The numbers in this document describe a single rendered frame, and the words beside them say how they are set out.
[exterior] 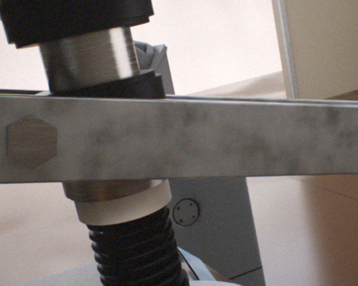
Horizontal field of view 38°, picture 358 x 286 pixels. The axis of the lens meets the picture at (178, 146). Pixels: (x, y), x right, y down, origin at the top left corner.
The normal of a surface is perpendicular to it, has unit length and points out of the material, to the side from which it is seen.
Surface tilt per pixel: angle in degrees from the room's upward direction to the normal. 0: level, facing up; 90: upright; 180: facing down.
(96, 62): 90
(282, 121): 90
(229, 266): 90
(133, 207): 90
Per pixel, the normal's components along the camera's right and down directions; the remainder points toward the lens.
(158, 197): 0.74, 0.00
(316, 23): 0.34, 0.14
